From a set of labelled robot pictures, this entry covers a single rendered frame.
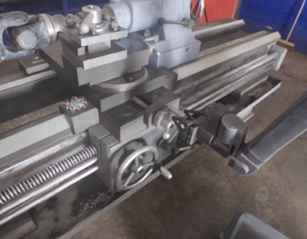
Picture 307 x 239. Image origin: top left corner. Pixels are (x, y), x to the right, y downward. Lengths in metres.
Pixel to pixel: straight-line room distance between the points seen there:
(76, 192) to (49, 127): 0.44
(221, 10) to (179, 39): 2.52
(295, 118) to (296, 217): 1.44
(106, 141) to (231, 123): 0.44
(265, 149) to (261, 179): 1.39
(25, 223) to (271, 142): 0.94
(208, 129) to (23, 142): 0.59
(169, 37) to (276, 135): 0.79
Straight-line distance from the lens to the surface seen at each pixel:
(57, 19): 0.95
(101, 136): 0.86
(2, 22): 0.88
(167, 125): 0.80
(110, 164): 0.89
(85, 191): 1.19
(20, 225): 1.11
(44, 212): 1.18
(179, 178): 1.76
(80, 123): 0.87
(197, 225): 1.60
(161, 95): 0.94
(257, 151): 0.61
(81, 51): 0.79
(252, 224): 1.41
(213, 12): 3.76
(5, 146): 0.85
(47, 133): 0.86
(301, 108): 0.51
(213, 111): 0.63
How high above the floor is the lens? 1.39
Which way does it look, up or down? 40 degrees down
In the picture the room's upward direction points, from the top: 6 degrees clockwise
